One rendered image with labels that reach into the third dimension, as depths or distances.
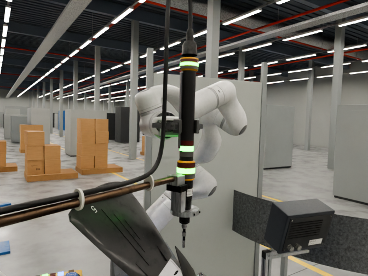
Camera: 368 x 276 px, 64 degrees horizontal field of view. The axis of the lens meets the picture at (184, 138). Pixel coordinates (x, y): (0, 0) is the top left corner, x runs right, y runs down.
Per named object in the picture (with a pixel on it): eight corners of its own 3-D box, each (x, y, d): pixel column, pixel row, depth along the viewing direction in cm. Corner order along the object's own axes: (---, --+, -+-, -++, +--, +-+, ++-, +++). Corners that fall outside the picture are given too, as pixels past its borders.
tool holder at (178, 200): (184, 222, 64) (185, 178, 63) (159, 216, 68) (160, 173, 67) (204, 212, 72) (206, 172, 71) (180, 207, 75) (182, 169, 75)
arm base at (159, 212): (128, 213, 150) (154, 187, 155) (154, 238, 153) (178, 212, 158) (133, 220, 132) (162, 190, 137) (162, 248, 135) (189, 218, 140)
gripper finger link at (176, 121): (172, 132, 73) (182, 133, 67) (159, 132, 72) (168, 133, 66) (172, 119, 73) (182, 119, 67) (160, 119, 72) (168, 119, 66)
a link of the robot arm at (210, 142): (191, 195, 149) (169, 175, 156) (205, 185, 157) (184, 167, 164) (228, 115, 120) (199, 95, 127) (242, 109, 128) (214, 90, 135)
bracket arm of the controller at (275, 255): (265, 259, 123) (265, 253, 123) (261, 257, 126) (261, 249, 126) (309, 252, 132) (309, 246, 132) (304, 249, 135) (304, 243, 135)
